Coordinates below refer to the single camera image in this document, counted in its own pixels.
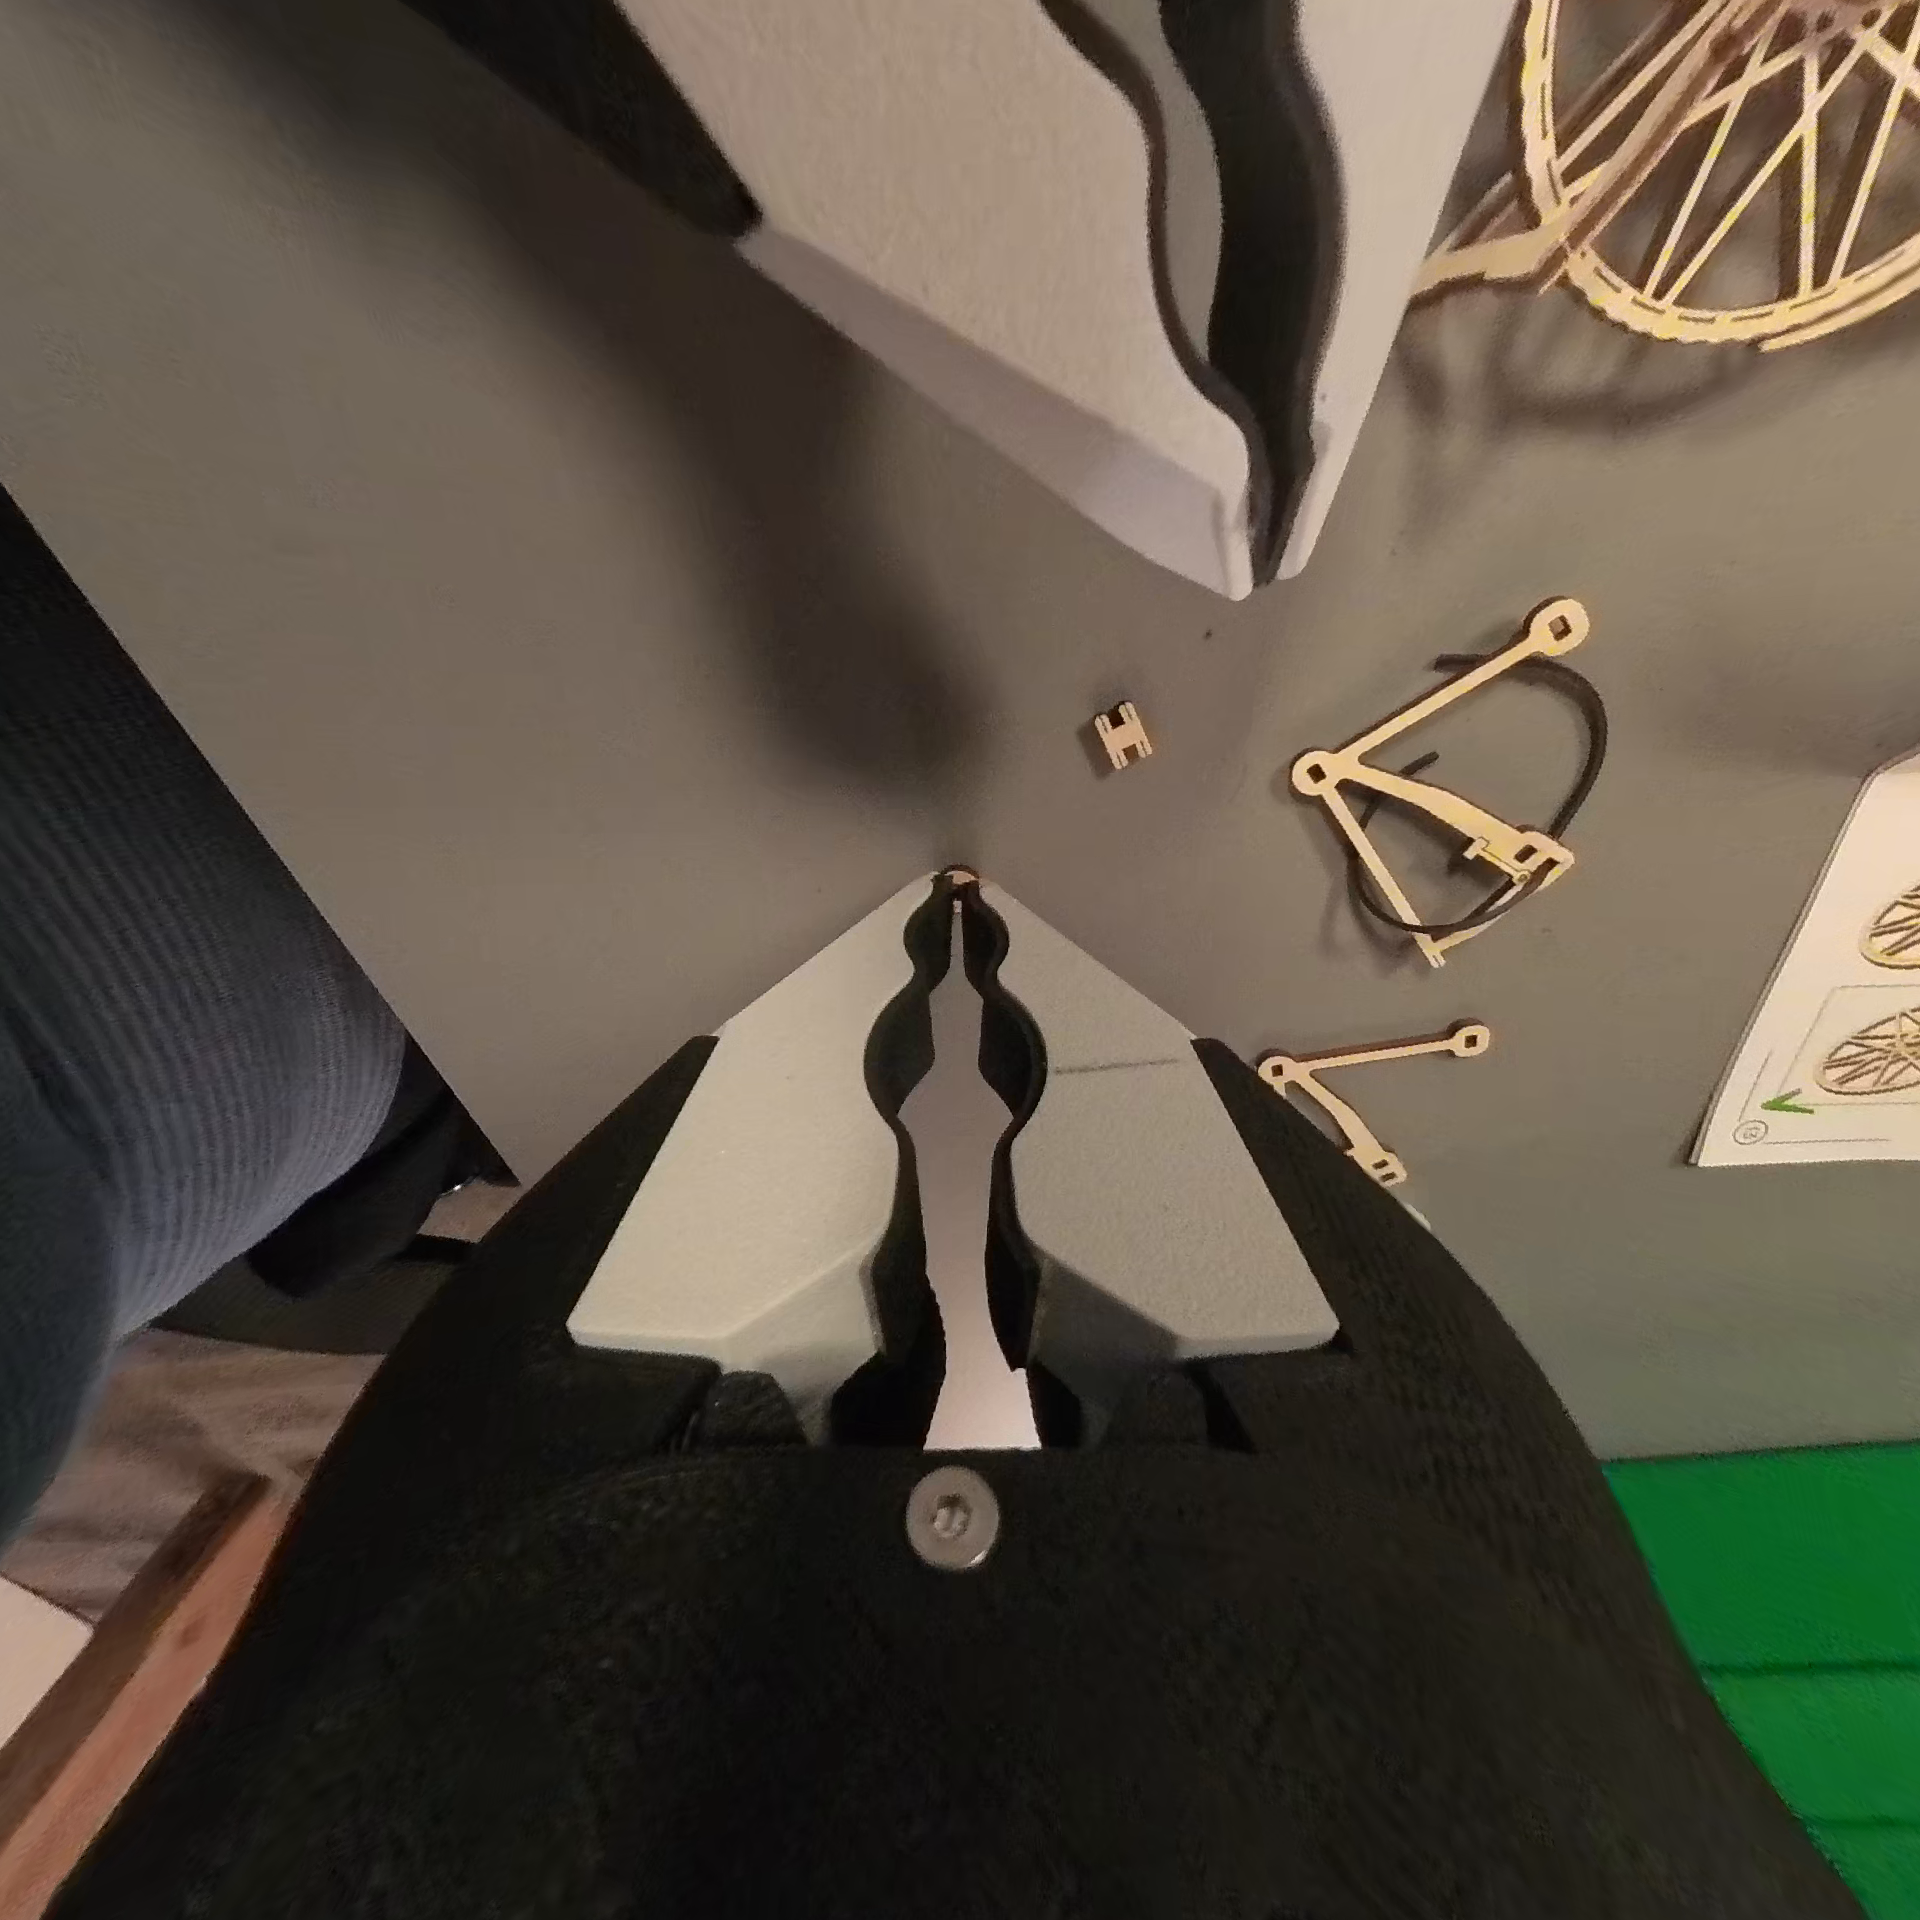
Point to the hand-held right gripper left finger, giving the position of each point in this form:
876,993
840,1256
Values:
751,1200

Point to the green plastic bin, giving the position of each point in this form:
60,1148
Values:
1800,1651

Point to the white instruction sheet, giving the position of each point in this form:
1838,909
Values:
1787,1049

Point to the wooden angled frame part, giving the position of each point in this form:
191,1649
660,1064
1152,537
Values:
1381,1052

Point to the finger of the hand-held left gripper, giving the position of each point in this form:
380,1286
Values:
1396,119
932,196

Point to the wooden triangular frame with band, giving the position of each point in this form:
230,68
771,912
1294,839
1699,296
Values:
1441,809

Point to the wooden gear wheel piece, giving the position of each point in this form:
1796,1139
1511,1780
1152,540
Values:
1545,166

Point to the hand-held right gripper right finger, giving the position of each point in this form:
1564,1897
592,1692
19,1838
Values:
1155,1200

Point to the small notched wooden connector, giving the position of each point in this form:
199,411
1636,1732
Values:
1126,740

